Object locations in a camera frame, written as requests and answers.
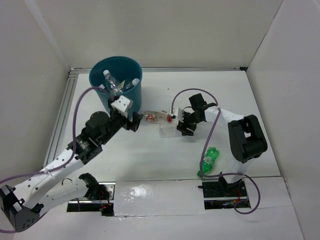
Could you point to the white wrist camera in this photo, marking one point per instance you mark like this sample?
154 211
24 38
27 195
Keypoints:
177 113
122 104

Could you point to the red cap clear bottle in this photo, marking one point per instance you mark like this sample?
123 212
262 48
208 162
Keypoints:
156 117

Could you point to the green plastic bottle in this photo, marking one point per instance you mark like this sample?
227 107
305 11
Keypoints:
209 159

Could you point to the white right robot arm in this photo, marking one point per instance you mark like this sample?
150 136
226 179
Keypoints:
246 140

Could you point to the clear bottle in bin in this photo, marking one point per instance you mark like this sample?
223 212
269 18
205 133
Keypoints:
129 84

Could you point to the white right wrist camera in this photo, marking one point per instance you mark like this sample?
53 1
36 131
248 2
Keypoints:
177 113

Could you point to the clear plastic bottle white cap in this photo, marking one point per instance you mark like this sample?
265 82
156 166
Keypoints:
113 85

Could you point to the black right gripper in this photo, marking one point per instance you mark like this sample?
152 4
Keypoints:
183 126

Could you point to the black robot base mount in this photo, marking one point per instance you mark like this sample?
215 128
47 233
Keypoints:
218 194

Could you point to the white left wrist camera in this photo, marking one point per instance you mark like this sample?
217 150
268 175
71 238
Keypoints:
122 104

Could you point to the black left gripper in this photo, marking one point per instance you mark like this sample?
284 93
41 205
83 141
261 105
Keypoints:
133 125

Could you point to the crushed clear plastic bottle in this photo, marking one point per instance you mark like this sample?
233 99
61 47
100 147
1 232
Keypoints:
169 130

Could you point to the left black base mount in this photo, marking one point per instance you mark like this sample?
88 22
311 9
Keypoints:
99 200

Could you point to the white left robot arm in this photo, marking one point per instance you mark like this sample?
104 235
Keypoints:
26 203

